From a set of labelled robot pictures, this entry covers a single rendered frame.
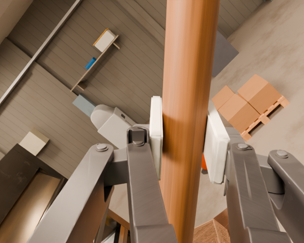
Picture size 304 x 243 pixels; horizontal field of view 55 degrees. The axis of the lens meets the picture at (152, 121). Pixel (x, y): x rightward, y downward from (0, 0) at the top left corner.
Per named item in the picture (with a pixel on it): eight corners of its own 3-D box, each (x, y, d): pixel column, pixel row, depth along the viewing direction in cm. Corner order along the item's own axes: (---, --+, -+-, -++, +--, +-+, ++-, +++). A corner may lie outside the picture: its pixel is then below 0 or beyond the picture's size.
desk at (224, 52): (223, 44, 760) (201, 21, 740) (241, 51, 618) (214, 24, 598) (201, 66, 780) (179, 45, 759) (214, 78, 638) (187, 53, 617)
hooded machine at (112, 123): (142, 127, 838) (104, 95, 803) (142, 135, 782) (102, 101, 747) (126, 144, 856) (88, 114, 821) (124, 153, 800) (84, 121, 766)
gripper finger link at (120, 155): (147, 189, 15) (89, 187, 15) (150, 144, 20) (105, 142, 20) (148, 164, 14) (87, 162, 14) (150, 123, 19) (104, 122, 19)
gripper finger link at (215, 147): (216, 138, 16) (230, 138, 16) (201, 97, 22) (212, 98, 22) (210, 184, 17) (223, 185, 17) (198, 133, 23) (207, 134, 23)
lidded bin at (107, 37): (117, 35, 751) (108, 28, 744) (115, 37, 712) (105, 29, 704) (104, 50, 764) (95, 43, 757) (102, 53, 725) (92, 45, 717)
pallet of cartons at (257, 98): (225, 114, 477) (209, 99, 468) (261, 82, 457) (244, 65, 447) (244, 143, 379) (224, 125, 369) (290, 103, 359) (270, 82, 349)
